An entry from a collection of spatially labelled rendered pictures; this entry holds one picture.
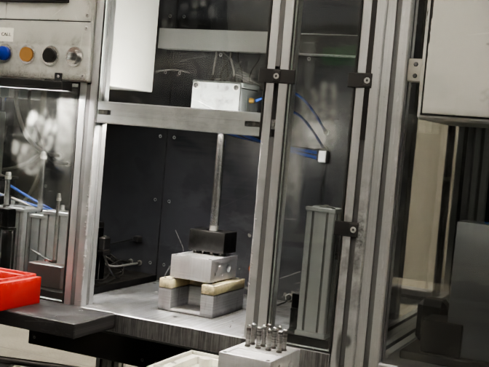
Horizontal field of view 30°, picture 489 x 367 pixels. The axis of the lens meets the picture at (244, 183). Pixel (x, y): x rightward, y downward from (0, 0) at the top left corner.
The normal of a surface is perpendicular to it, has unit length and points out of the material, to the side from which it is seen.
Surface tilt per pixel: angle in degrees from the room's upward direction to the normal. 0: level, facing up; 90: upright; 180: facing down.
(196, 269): 90
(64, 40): 90
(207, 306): 90
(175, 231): 90
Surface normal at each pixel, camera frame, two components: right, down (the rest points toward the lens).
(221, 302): 0.90, 0.10
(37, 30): -0.42, 0.01
